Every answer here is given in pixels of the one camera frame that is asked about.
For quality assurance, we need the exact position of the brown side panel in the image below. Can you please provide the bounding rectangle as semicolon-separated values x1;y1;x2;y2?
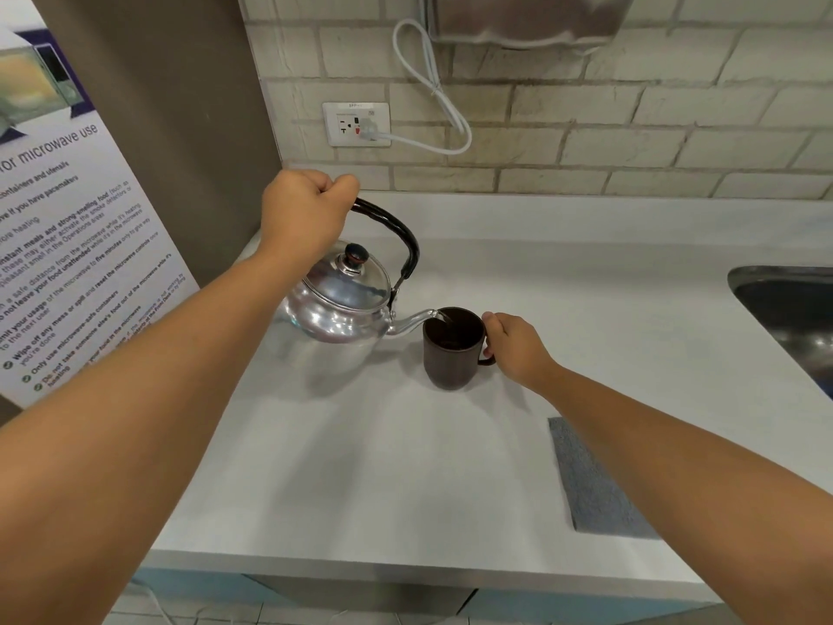
0;0;285;424

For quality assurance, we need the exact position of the grey cleaning cloth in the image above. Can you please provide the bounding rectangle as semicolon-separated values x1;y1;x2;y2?
548;417;662;540

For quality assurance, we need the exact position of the white wall socket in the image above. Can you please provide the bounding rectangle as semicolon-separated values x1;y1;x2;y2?
322;101;392;148

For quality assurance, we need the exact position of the white power cable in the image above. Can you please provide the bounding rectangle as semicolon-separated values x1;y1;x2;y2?
387;17;474;156

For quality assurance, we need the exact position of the stainless steel wall dispenser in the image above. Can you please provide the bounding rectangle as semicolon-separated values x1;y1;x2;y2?
426;0;638;51

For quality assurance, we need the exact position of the dark brown mug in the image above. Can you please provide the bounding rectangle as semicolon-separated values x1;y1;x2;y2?
423;306;497;392

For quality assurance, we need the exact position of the stainless steel sink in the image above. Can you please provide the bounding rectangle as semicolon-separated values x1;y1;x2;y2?
726;265;833;401

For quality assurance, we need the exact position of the white countertop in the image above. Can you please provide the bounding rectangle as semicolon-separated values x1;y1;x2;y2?
144;191;833;604

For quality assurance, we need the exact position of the purple and white safety poster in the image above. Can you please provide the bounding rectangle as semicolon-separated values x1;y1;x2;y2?
0;0;200;409

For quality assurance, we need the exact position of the thin white floor cable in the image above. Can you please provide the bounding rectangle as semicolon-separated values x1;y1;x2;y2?
129;578;178;625

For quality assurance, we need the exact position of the person's right hand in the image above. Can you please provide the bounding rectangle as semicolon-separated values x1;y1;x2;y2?
480;311;561;392

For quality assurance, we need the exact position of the person's left hand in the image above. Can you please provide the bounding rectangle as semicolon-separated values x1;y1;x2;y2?
259;168;361;268

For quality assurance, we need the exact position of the person's left forearm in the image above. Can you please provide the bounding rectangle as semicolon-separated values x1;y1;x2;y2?
0;243;307;625

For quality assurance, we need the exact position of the silver metal kettle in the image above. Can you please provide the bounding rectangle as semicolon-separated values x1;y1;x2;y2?
280;197;454;346

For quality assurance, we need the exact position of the person's right forearm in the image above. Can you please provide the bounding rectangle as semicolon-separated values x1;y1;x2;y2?
533;360;833;625

